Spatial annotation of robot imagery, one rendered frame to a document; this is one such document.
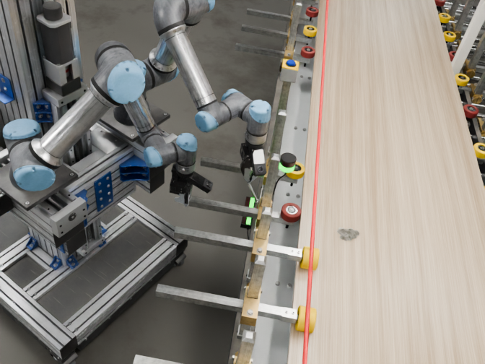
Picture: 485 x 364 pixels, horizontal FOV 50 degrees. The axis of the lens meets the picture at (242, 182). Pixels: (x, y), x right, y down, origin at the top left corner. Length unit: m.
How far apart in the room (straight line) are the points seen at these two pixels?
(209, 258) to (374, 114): 1.21
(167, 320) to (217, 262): 0.45
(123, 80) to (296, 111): 1.64
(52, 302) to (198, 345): 0.73
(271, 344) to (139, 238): 1.07
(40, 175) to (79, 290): 1.04
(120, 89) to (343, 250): 1.01
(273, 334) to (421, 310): 0.55
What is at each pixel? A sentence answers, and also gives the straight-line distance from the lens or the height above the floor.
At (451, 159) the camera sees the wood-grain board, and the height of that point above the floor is 0.90.
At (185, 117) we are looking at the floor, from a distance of 3.90.
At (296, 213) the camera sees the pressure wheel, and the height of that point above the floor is 0.91.
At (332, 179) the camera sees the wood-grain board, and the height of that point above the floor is 0.90.
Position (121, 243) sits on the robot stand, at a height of 0.21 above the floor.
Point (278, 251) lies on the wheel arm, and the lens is 1.87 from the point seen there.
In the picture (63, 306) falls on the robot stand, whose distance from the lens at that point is 2.63.
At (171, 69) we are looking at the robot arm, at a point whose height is 1.25.
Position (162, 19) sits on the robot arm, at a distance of 1.77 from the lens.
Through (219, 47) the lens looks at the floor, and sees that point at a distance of 4.74.
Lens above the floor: 2.42
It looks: 45 degrees down
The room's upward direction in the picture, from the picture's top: 9 degrees clockwise
